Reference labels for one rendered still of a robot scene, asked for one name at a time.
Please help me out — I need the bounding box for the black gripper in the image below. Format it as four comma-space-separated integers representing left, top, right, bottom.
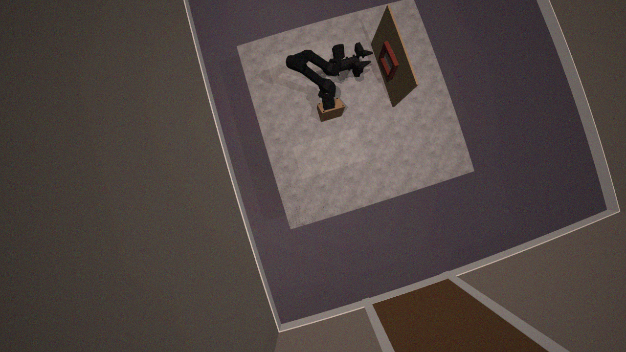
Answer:
345, 42, 373, 77

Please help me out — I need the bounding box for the dark red picture frame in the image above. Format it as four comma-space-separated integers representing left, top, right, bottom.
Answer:
379, 41, 399, 80

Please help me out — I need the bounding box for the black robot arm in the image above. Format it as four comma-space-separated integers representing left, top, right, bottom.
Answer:
286, 44, 364, 110

